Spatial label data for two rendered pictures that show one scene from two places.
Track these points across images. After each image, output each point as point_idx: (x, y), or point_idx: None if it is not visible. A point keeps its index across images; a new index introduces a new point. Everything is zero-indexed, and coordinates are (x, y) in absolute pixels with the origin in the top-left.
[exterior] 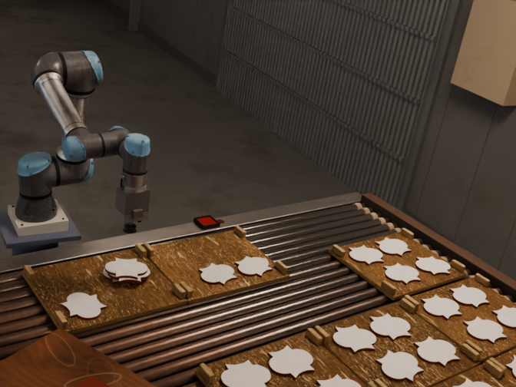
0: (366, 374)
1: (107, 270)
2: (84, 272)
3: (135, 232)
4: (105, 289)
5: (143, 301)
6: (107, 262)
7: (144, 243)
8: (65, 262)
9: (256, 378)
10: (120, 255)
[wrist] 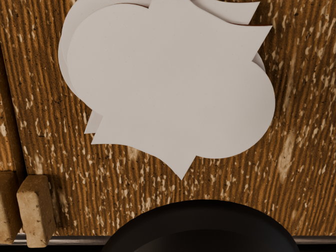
0: None
1: (274, 99)
2: (298, 163)
3: (148, 215)
4: (303, 16)
5: None
6: (189, 192)
7: (5, 241)
8: (317, 234)
9: None
10: (120, 213)
